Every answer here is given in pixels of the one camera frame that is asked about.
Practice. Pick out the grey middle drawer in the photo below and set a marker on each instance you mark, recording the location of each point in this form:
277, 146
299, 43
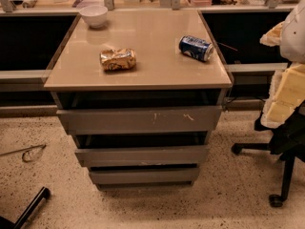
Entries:
142, 156

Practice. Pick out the grey drawer cabinet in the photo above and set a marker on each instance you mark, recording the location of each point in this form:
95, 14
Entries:
162, 78

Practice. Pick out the white bowl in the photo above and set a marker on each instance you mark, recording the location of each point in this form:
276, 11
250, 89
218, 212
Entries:
94, 16

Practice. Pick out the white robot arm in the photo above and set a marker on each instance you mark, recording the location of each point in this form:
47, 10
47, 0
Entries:
292, 41

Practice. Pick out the blue soda can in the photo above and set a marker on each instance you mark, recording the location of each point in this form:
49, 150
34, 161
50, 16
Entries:
196, 48

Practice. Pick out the black office chair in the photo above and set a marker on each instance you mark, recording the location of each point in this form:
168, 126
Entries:
288, 141

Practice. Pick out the crumpled gold chip bag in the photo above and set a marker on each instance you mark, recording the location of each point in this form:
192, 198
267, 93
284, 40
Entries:
115, 60

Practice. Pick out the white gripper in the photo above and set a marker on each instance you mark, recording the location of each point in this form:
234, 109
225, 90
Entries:
294, 38

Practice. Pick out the grey drawer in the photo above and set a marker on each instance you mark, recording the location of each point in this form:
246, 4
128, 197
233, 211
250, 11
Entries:
142, 156
139, 121
144, 176

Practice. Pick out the black chair leg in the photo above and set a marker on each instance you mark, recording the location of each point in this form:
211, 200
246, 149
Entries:
44, 193

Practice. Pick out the grey top drawer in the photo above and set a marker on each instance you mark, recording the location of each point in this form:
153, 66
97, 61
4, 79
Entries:
139, 121

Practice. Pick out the grey bottom drawer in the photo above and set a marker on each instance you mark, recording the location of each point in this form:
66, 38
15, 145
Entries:
144, 176

